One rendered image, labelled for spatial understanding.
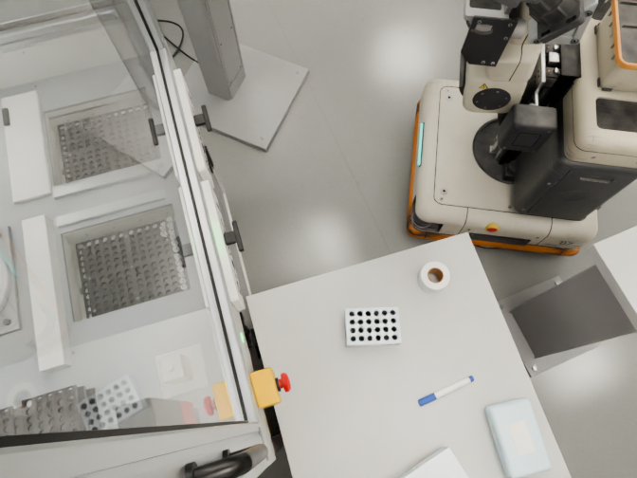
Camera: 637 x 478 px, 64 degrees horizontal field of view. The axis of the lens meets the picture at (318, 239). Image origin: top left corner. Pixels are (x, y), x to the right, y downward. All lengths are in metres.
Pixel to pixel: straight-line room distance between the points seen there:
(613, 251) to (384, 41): 1.56
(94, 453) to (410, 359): 1.01
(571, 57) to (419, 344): 0.91
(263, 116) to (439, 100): 0.75
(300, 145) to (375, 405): 1.35
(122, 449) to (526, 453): 1.02
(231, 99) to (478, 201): 1.15
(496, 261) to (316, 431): 1.22
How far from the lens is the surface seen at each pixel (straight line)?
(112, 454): 0.31
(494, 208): 1.94
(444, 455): 1.19
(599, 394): 2.23
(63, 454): 0.26
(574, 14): 1.15
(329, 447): 1.21
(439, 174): 1.94
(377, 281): 1.26
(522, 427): 1.25
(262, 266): 2.06
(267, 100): 2.36
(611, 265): 1.46
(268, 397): 1.07
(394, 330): 1.23
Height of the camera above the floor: 1.97
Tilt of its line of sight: 71 degrees down
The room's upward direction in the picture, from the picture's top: straight up
